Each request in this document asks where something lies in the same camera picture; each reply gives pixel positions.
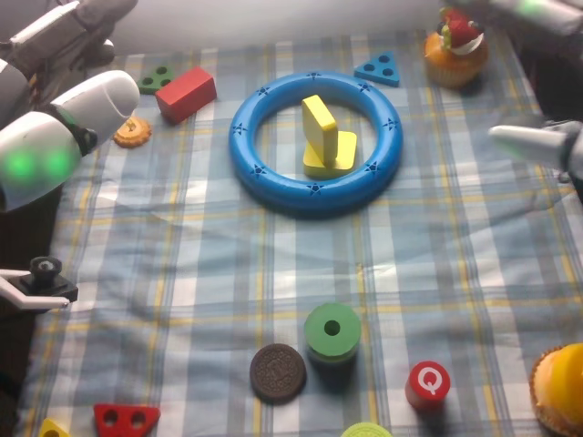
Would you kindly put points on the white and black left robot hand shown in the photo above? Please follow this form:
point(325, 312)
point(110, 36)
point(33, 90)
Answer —
point(68, 32)

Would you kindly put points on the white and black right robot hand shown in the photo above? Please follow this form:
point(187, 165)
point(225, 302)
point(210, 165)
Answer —
point(537, 11)

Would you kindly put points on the green triangle block with holes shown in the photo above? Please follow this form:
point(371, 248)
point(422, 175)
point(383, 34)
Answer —
point(155, 82)

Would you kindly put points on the red rectangular block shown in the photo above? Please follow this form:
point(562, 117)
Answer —
point(187, 93)

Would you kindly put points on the blue triangle block with holes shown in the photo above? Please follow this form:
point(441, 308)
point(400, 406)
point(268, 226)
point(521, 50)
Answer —
point(380, 73)

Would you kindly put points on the red block with two holes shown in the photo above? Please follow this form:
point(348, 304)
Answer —
point(125, 421)

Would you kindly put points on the yellow triangle block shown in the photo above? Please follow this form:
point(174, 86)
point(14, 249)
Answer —
point(54, 430)

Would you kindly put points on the cupcake with strawberry topping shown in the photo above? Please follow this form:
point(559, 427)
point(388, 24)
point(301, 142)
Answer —
point(455, 59)

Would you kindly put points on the tan round biscuit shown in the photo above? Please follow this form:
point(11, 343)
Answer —
point(132, 133)

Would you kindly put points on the blue and white plaid cloth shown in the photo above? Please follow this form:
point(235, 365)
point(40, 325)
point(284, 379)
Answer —
point(228, 273)

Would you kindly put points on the orange yellow cupcake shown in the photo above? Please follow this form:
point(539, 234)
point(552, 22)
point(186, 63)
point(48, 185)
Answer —
point(562, 387)

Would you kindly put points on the green cylinder with hole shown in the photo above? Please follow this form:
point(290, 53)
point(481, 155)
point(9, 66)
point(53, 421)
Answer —
point(332, 341)

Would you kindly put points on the red cylinder with letter Q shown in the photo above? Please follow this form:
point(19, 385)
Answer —
point(428, 387)

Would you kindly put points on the brown chocolate sandwich cookie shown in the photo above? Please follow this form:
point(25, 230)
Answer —
point(278, 373)

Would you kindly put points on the green round cookie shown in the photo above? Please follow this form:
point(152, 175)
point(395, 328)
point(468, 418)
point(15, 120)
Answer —
point(366, 431)

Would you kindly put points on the black camera on white bracket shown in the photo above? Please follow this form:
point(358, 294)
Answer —
point(43, 282)

